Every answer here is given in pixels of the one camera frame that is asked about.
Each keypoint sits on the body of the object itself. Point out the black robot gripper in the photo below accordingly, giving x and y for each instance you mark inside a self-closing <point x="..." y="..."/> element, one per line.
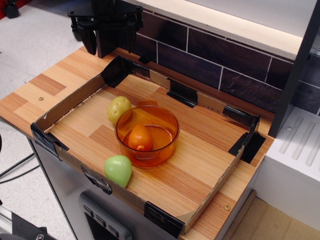
<point x="106" y="15"/>

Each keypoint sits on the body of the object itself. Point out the green toy pear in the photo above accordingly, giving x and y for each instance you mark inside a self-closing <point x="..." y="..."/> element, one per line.
<point x="118" y="169"/>

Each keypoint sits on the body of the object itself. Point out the dark wooden post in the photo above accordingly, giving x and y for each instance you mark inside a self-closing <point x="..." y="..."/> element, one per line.
<point x="108" y="40"/>

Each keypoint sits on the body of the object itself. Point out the cardboard fence with black tape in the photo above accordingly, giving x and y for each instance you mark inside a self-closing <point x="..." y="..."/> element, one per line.
<point x="161" y="202"/>

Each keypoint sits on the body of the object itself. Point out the white toy sink drainboard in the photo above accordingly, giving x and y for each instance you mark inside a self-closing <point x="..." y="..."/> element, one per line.
<point x="297" y="145"/>

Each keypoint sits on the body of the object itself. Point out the orange transparent plastic pot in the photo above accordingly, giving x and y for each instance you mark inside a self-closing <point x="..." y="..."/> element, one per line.
<point x="161" y="123"/>

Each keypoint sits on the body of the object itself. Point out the black equipment corner with screw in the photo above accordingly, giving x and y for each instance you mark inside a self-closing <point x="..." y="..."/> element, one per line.
<point x="14" y="227"/>

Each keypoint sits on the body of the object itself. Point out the yellow toy potato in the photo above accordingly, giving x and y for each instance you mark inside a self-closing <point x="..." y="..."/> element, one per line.
<point x="117" y="107"/>

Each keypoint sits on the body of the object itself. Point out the grey oven control panel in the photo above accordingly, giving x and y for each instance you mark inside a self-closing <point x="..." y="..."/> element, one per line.
<point x="102" y="225"/>

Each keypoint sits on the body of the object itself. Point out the orange toy carrot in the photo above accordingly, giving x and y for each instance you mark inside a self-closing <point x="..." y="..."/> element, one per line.
<point x="140" y="138"/>

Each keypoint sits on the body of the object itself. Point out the grey vertical frame post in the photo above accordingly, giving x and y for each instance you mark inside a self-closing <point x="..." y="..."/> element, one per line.
<point x="309" y="47"/>

